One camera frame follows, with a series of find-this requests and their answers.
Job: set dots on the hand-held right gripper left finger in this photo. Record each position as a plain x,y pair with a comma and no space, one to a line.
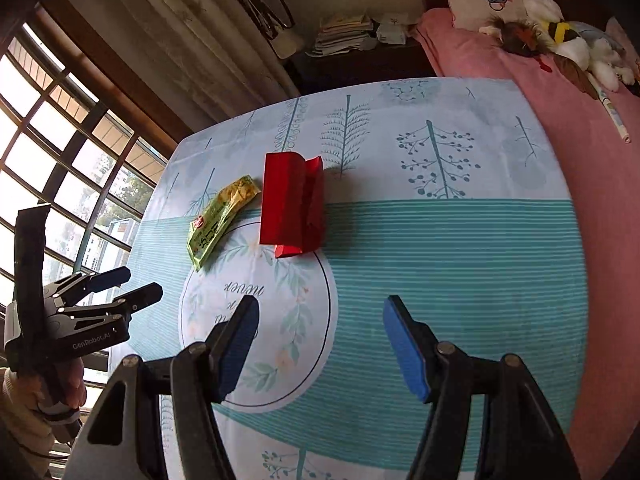
235,350

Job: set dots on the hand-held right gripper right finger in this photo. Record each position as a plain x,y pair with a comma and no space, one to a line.
407,355

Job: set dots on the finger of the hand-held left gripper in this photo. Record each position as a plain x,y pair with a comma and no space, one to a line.
140,296
100,280

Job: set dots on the green yellow snack wrapper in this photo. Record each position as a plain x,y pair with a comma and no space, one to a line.
215,220

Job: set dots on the red paper packet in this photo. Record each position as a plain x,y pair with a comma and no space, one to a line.
290,200

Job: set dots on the person's left forearm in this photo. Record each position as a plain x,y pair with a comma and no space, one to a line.
20,420

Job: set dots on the person's left hand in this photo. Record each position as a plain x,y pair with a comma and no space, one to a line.
72,382

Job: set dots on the leaf printed tablecloth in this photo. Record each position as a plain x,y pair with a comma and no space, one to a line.
450,260

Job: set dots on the brown framed grid window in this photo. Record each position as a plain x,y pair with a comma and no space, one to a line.
60,160

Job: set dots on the pink bedspread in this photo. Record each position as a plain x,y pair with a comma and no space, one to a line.
600,260

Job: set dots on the grey white curtain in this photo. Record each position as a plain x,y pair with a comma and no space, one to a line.
175,25

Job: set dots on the dark cabinet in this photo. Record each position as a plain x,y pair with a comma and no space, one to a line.
360,67

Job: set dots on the white marker pen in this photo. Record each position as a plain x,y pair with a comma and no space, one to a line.
615,115

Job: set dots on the stack of papers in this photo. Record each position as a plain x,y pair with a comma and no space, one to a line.
342,30

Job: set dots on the brown feathered plush toy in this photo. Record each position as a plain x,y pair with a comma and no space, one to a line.
520,37

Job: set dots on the yellow black bee plush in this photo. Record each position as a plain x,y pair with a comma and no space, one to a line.
562,35

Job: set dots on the white grey plush toy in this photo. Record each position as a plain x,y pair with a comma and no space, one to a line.
607,60

